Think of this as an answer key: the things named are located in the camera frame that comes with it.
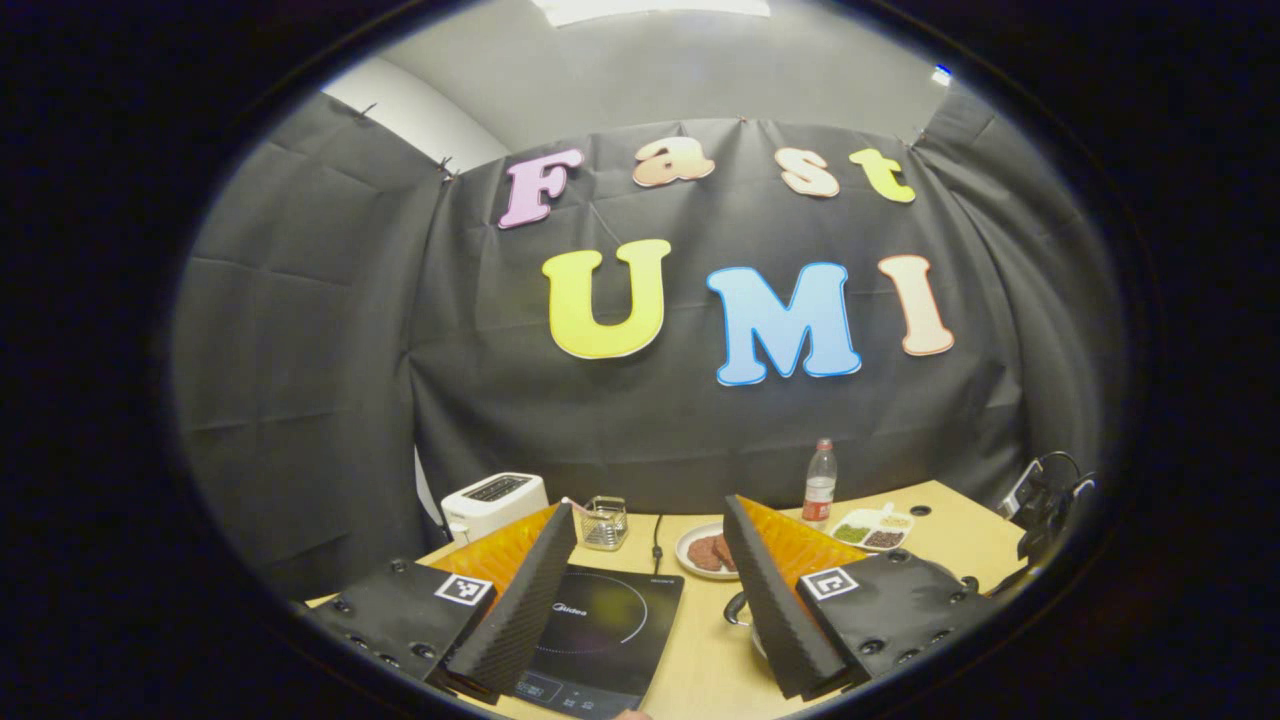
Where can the clear plastic water bottle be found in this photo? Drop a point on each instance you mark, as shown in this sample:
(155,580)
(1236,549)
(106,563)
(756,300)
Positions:
(819,485)

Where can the stainless steel pot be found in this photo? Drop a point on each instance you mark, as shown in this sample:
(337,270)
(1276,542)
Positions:
(760,640)

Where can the white toaster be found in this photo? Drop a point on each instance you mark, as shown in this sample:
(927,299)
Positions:
(495,500)

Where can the small pile of pale beans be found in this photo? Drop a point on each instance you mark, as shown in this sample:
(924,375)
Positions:
(896,520)

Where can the brown meat patty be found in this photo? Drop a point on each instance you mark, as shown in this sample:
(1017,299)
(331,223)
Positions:
(703,553)
(726,552)

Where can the black induction cooktop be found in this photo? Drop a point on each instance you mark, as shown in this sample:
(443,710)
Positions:
(610,640)

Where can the pile of green beans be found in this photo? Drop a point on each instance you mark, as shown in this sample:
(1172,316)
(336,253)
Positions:
(850,533)

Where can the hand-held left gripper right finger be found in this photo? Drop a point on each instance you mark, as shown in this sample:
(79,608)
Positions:
(775,600)

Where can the black backdrop cloth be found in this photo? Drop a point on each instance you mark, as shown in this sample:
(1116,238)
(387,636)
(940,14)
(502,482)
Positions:
(350,400)

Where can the pile of dark red beans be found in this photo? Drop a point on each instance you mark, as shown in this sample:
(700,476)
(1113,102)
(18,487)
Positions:
(884,539)

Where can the white divided plate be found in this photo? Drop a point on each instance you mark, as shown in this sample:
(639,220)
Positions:
(872,522)

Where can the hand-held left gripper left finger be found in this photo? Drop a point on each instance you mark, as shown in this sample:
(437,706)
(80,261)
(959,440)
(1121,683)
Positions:
(520,610)

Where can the round white plate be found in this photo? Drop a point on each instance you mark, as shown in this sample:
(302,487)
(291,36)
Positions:
(685,555)

